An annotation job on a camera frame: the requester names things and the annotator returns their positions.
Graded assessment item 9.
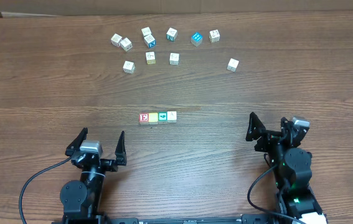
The yellow letter C block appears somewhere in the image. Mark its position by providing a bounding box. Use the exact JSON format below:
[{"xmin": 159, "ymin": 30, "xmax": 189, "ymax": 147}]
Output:
[{"xmin": 123, "ymin": 60, "xmax": 135, "ymax": 73}]

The yellow-sided anchor block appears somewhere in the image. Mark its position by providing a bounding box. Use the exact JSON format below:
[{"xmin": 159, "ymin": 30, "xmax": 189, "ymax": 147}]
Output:
[{"xmin": 227, "ymin": 58, "xmax": 239, "ymax": 72}]

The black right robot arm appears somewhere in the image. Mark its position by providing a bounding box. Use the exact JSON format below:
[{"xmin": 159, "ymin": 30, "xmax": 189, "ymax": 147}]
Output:
[{"xmin": 241, "ymin": 112, "xmax": 328, "ymax": 224}]

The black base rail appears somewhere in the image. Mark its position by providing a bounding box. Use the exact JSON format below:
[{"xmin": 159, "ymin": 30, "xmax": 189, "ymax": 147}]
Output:
[{"xmin": 51, "ymin": 213, "xmax": 329, "ymax": 224}]

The blue-sided wooden block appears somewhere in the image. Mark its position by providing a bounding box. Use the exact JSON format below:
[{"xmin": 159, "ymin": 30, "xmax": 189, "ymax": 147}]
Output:
[{"xmin": 167, "ymin": 111, "xmax": 177, "ymax": 123}]

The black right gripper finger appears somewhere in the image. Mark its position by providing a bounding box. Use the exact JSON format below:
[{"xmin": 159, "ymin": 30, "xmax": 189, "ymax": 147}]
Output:
[
  {"xmin": 245, "ymin": 112, "xmax": 266, "ymax": 141},
  {"xmin": 281, "ymin": 117, "xmax": 293, "ymax": 136}
]

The yellow-framed picture block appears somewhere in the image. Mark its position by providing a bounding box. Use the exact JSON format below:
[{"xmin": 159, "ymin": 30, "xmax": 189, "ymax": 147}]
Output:
[{"xmin": 145, "ymin": 52, "xmax": 156, "ymax": 65}]

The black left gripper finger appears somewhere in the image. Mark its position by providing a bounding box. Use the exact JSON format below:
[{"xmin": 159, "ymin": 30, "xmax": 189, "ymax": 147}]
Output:
[
  {"xmin": 65, "ymin": 128, "xmax": 88, "ymax": 156},
  {"xmin": 115, "ymin": 131, "xmax": 127, "ymax": 166}
]

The light blue topped block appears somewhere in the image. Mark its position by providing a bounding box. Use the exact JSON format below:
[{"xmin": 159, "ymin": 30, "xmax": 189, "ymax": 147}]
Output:
[{"xmin": 191, "ymin": 32, "xmax": 203, "ymax": 47}]

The yellow-topped wooden block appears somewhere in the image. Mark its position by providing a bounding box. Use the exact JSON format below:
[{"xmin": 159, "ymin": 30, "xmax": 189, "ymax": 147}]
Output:
[{"xmin": 148, "ymin": 113, "xmax": 159, "ymax": 124}]

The red-sided wooden block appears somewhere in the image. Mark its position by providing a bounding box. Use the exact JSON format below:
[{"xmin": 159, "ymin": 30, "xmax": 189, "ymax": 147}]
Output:
[{"xmin": 110, "ymin": 34, "xmax": 123, "ymax": 47}]

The green-sided picture block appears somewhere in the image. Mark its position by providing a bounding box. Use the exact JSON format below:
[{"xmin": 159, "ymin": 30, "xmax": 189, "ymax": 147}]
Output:
[{"xmin": 166, "ymin": 27, "xmax": 177, "ymax": 42}]

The plain hourglass picture block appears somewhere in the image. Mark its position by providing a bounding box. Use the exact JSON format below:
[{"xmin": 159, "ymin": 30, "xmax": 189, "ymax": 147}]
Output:
[{"xmin": 209, "ymin": 29, "xmax": 220, "ymax": 43}]

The green letter E block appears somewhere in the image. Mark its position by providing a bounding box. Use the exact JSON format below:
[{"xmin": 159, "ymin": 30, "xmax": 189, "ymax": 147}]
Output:
[{"xmin": 169, "ymin": 52, "xmax": 179, "ymax": 65}]

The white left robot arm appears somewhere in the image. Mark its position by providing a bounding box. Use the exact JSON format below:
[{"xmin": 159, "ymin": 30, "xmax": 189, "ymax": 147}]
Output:
[{"xmin": 60, "ymin": 128, "xmax": 127, "ymax": 223}]

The red letter E block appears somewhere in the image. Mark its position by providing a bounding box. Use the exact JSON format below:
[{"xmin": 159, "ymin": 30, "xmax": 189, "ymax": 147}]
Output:
[{"xmin": 139, "ymin": 113, "xmax": 149, "ymax": 125}]

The red car picture block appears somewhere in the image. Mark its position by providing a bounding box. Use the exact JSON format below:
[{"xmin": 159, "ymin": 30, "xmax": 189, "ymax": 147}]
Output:
[{"xmin": 120, "ymin": 37, "xmax": 133, "ymax": 52}]

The plain wooden block behind X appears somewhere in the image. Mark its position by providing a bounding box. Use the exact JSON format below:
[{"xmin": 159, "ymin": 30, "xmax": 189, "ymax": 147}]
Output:
[{"xmin": 141, "ymin": 27, "xmax": 152, "ymax": 37}]

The green number 4 block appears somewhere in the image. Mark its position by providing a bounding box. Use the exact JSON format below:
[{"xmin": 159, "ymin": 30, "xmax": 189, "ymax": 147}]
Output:
[{"xmin": 158, "ymin": 111, "xmax": 167, "ymax": 123}]

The blue letter X block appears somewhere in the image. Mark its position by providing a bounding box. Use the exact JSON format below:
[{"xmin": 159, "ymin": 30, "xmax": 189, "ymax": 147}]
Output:
[{"xmin": 144, "ymin": 34, "xmax": 156, "ymax": 49}]

